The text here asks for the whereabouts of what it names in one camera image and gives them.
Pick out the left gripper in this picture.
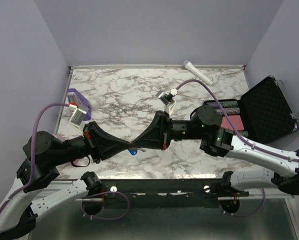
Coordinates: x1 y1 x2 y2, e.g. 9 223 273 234
51 120 132 166

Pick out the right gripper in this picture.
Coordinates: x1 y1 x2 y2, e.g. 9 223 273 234
131 110 205 151

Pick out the blue key tag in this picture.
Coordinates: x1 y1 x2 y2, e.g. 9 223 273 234
128 148 138 156

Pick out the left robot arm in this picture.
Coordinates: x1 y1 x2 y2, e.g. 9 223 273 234
0 122 131 240

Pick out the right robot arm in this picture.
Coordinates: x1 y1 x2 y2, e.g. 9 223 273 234
131 106 299 196

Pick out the pink metronome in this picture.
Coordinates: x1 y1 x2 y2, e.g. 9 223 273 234
53 134 66 142

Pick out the purple metronome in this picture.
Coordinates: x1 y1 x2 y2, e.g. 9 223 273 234
66 88 92 121

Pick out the pink card deck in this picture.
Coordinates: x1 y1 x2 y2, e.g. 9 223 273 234
220 115 245 132

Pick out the white microphone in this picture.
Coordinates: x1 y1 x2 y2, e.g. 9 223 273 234
183 60 213 86

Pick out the black poker chip case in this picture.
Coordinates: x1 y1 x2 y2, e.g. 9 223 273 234
201 75 299 146

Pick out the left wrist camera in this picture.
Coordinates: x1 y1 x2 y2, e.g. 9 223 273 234
68 102 89 135

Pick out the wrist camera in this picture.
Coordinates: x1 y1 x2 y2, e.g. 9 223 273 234
68 102 89 135
155 88 178 116

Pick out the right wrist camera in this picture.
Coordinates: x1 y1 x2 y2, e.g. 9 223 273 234
155 88 178 116

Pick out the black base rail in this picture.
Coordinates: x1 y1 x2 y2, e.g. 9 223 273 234
71 171 250 210

